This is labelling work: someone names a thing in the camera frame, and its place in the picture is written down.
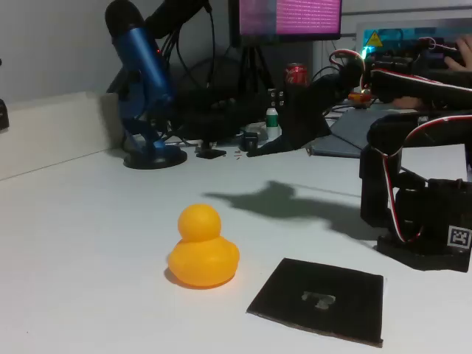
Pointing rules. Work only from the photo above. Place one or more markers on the yellow rubber duck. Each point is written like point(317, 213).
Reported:
point(203, 262)

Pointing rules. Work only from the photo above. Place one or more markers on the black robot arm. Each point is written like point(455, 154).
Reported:
point(376, 206)

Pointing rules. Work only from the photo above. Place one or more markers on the black monitor stand base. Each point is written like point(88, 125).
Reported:
point(210, 153)

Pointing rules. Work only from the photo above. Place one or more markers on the black cardboard square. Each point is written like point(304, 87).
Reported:
point(332, 295)

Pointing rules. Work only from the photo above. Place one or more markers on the person's hand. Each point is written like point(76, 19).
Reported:
point(462, 55)

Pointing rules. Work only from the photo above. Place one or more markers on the white spray bottle green label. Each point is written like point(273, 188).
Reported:
point(273, 125)

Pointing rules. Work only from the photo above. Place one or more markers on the small black cube device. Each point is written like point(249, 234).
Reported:
point(250, 142)

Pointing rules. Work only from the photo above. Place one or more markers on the red soda can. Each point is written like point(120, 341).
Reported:
point(296, 73)

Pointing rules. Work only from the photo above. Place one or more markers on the black tripod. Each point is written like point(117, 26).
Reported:
point(254, 70)

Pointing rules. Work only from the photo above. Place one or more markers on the grey laptop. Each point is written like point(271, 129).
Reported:
point(350, 132)

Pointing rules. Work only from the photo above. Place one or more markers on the small orange yellow object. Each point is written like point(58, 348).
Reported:
point(359, 99)

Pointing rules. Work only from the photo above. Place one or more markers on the black bulky device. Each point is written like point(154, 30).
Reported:
point(214, 114)

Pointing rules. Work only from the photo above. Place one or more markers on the computer monitor with pink text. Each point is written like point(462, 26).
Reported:
point(291, 18)

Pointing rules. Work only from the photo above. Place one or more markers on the computer case with lit window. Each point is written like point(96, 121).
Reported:
point(391, 35)

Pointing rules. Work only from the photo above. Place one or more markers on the blue desktop microphone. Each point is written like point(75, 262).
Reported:
point(144, 62)

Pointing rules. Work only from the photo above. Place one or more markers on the black white fiducial tag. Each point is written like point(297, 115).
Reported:
point(459, 236)

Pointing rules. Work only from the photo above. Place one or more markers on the white cardboard box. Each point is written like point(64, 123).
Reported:
point(55, 132)

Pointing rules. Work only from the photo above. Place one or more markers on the black object at desk edge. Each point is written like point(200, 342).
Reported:
point(3, 114)

